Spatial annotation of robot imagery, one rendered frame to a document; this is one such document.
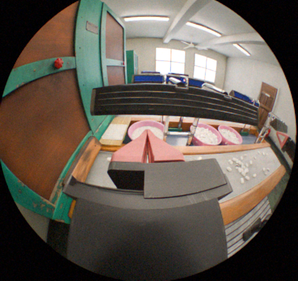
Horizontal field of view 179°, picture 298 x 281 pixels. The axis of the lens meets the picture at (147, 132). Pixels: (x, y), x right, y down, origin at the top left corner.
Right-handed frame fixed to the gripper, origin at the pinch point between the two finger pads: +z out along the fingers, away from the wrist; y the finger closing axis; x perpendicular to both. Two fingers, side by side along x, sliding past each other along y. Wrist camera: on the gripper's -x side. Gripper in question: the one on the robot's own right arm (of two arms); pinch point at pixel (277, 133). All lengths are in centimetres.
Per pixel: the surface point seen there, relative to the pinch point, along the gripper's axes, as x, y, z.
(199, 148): 29.3, 29.1, 26.1
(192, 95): -3, 49, 12
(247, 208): 30.6, 12.7, -18.0
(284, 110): -37, -431, 78
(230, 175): 32.5, 13.4, 4.7
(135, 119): 28, 69, 59
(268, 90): -75, -425, 181
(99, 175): 32, 84, 11
